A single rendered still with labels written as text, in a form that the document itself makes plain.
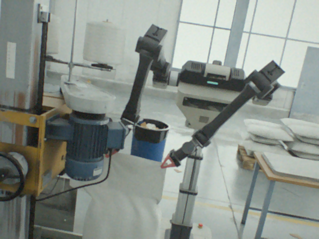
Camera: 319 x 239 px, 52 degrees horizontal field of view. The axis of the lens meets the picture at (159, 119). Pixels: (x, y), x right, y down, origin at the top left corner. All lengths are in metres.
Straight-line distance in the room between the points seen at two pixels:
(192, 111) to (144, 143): 1.89
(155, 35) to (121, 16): 8.33
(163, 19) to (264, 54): 3.00
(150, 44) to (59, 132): 0.51
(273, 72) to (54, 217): 1.60
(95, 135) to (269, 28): 8.77
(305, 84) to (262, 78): 8.66
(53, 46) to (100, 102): 0.35
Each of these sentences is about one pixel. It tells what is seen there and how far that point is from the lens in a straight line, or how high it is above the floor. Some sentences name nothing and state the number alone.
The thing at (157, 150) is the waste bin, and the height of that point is 0.38.
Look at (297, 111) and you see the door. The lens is 10.14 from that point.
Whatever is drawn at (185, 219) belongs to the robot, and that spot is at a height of 0.48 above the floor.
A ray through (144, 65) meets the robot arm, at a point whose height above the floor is 1.54.
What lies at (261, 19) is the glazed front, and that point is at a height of 2.60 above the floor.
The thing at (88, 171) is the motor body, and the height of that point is 1.13.
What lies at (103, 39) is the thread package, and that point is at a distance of 1.30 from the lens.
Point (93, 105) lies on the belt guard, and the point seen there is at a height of 1.40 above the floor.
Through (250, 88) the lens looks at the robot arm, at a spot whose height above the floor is 1.52.
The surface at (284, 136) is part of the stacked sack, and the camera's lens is 4.98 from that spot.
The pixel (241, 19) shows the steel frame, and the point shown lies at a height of 2.48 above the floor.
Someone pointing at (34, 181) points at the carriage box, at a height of 1.09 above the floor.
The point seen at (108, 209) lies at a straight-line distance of 1.71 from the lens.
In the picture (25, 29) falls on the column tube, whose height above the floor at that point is 1.62.
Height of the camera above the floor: 1.66
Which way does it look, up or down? 14 degrees down
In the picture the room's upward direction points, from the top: 9 degrees clockwise
